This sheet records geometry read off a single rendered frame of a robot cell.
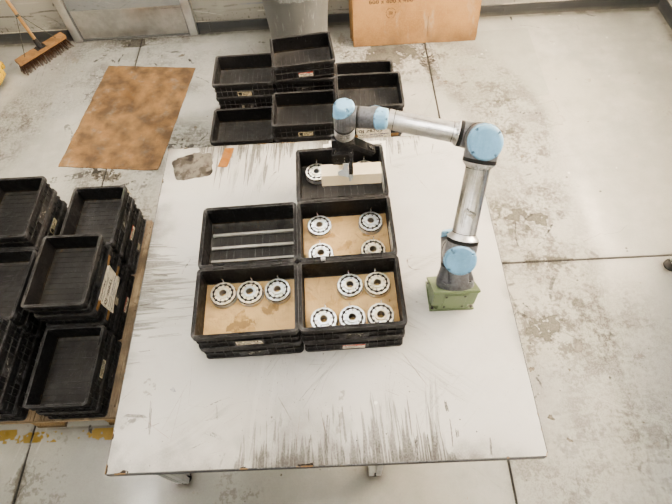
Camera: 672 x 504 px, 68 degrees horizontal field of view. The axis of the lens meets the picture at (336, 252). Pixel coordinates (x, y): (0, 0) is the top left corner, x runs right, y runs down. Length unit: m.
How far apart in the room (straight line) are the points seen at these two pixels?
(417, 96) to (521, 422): 2.66
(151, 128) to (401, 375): 2.79
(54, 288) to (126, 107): 1.91
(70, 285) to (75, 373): 0.43
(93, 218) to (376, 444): 2.03
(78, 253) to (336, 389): 1.57
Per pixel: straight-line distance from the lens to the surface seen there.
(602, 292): 3.27
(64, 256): 2.93
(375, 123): 1.78
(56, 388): 2.87
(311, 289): 2.04
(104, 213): 3.15
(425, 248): 2.30
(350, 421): 1.98
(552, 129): 3.98
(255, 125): 3.48
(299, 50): 3.63
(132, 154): 3.95
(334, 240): 2.15
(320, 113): 3.33
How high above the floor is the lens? 2.63
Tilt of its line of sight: 58 degrees down
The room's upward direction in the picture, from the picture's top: 5 degrees counter-clockwise
